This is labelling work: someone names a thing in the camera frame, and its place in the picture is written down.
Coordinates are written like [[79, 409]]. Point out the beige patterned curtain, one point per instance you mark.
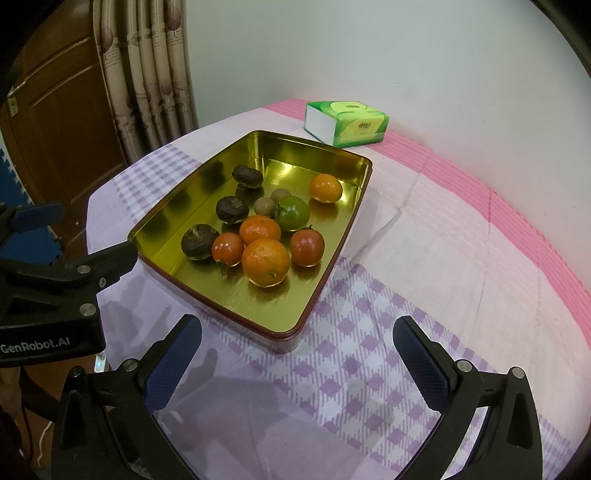
[[138, 69]]

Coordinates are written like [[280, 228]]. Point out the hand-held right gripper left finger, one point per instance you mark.
[[173, 364]]

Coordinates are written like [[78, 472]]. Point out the tan longan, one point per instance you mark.
[[280, 195], [264, 206]]

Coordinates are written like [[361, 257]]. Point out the blue foam mat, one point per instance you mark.
[[14, 184]]

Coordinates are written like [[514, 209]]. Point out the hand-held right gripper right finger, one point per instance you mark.
[[422, 364]]

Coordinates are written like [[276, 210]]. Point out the red tomato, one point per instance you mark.
[[227, 248], [307, 247]]

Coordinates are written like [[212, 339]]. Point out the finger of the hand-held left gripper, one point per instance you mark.
[[37, 217], [92, 267]]

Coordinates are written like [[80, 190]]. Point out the gold metal tin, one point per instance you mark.
[[295, 152]]

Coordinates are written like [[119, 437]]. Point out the green tissue box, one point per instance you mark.
[[351, 124]]

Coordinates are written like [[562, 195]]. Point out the brown wooden door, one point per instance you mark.
[[60, 115]]

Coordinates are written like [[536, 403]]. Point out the green tomato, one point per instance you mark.
[[295, 213]]

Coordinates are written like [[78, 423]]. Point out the pink purple checked cloth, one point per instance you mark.
[[438, 230]]

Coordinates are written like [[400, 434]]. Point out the orange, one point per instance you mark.
[[325, 188], [266, 261], [260, 229]]

